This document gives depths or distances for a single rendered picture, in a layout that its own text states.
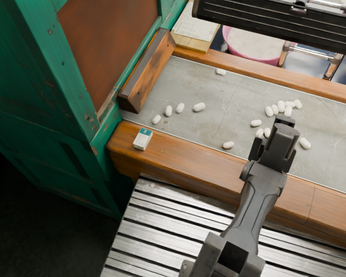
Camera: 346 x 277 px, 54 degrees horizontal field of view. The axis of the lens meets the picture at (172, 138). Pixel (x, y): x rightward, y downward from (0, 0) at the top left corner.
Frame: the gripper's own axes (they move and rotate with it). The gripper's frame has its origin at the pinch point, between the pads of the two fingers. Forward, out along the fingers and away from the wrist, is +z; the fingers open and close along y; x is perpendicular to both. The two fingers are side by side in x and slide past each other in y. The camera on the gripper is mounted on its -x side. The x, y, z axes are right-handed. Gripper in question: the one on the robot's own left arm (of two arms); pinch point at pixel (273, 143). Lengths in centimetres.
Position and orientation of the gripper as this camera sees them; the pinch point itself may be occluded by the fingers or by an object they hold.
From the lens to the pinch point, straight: 94.7
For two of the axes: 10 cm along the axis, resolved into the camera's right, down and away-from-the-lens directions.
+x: -2.1, 9.0, 3.8
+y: -9.2, -3.1, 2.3
